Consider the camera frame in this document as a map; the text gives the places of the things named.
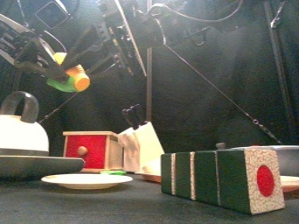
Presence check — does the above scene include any white kettle with black handle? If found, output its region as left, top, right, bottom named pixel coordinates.
left=0, top=90, right=51, bottom=157

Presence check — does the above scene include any white round plate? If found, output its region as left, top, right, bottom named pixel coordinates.
left=40, top=173, right=135, bottom=191

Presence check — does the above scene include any vertical metal frame pole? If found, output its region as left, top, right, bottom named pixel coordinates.
left=145, top=47, right=155, bottom=123

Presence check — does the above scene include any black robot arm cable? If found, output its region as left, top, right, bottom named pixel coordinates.
left=153, top=0, right=246, bottom=25

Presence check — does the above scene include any red wooden drawer box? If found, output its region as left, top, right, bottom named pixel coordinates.
left=61, top=130, right=124, bottom=173

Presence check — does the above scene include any black slanted frame strut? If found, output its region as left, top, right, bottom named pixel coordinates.
left=264, top=0, right=299, bottom=145

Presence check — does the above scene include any thin diagonal wire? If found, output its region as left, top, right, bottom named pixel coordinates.
left=39, top=92, right=80, bottom=124

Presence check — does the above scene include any wooden cutting board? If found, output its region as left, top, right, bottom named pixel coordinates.
left=135, top=171, right=299, bottom=193

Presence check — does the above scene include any yellow toy corn cob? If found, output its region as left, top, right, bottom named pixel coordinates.
left=52, top=52, right=91, bottom=93

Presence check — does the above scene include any green block with red dot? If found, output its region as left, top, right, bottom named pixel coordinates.
left=160, top=147, right=286, bottom=216

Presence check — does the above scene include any grey metal pot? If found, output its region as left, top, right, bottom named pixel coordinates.
left=231, top=144, right=299, bottom=178

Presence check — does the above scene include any black handled toy knife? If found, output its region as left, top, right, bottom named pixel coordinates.
left=135, top=103, right=148, bottom=125
left=128, top=105, right=141, bottom=131
left=121, top=108, right=136, bottom=130

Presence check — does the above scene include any diagonal wire with turnbuckle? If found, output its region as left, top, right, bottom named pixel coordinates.
left=163, top=43, right=284, bottom=145

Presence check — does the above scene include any cream round toy food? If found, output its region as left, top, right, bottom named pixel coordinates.
left=141, top=158, right=163, bottom=176

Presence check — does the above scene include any dark grey frying pan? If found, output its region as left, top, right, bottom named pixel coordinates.
left=0, top=154, right=87, bottom=180

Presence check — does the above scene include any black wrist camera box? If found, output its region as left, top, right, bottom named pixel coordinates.
left=33, top=0, right=72, bottom=30

